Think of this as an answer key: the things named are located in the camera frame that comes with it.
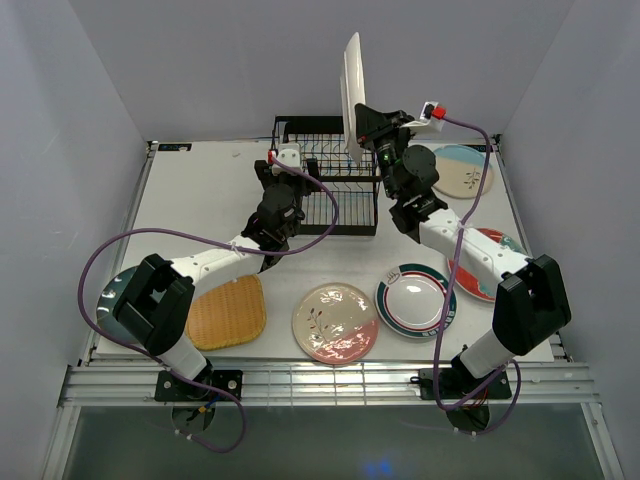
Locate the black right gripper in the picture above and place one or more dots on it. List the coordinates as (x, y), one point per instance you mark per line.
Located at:
(373, 124)

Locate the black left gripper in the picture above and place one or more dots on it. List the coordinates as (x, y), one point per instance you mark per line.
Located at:
(266, 178)

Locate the white rectangular plate black rim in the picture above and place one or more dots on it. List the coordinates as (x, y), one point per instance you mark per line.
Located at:
(352, 93)

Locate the woven bamboo square tray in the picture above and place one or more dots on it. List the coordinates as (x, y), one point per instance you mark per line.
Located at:
(227, 316)

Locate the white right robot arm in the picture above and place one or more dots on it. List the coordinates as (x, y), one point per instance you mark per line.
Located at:
(530, 298)

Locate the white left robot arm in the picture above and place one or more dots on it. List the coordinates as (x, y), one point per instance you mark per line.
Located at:
(155, 303)

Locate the cream plate blue top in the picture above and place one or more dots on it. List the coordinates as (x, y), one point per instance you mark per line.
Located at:
(460, 170)

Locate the cream pink floral plate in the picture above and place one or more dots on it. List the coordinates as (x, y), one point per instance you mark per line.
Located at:
(335, 324)

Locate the white plate green red rim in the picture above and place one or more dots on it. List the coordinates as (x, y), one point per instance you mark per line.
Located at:
(410, 298)

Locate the dark teal round plate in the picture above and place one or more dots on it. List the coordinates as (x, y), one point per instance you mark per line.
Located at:
(106, 303)

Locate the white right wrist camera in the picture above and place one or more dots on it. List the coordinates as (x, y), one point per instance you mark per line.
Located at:
(431, 119)

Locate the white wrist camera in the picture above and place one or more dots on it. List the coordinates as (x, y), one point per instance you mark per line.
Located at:
(285, 158)
(431, 119)

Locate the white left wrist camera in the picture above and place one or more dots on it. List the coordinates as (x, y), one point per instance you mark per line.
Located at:
(285, 158)

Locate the black wire dish rack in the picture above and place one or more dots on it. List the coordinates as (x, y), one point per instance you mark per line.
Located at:
(354, 184)

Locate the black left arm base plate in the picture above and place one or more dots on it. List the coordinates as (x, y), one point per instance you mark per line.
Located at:
(200, 387)

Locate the aluminium front frame rail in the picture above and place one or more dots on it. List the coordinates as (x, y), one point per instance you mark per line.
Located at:
(281, 384)

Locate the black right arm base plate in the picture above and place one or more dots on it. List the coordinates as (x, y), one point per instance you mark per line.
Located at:
(452, 387)

